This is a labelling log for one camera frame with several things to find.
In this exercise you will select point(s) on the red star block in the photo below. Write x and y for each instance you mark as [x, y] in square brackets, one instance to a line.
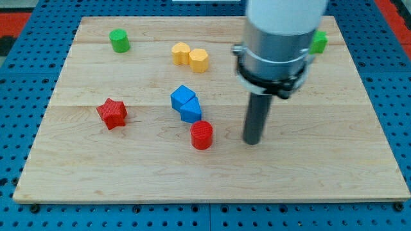
[112, 113]

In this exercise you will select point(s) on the blue cube block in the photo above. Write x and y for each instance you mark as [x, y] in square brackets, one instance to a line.
[181, 96]

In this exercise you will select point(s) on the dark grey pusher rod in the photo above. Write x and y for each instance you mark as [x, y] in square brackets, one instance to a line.
[257, 112]

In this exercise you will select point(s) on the green cylinder block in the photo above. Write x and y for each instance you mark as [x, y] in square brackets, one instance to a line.
[119, 40]

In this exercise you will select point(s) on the green star block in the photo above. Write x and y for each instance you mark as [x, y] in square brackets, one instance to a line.
[319, 43]

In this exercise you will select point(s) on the red cylinder block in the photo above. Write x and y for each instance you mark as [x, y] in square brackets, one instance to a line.
[201, 135]

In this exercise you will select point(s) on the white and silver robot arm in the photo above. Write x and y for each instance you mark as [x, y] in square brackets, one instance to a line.
[273, 57]

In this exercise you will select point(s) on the light wooden board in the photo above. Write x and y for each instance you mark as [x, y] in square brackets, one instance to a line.
[324, 144]

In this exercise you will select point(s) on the yellow heart block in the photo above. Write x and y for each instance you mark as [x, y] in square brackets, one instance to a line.
[180, 53]

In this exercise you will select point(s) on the blue triangle block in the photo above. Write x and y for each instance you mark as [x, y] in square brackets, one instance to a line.
[191, 112]

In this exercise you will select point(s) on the yellow hexagon block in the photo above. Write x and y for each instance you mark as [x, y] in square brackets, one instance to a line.
[198, 60]

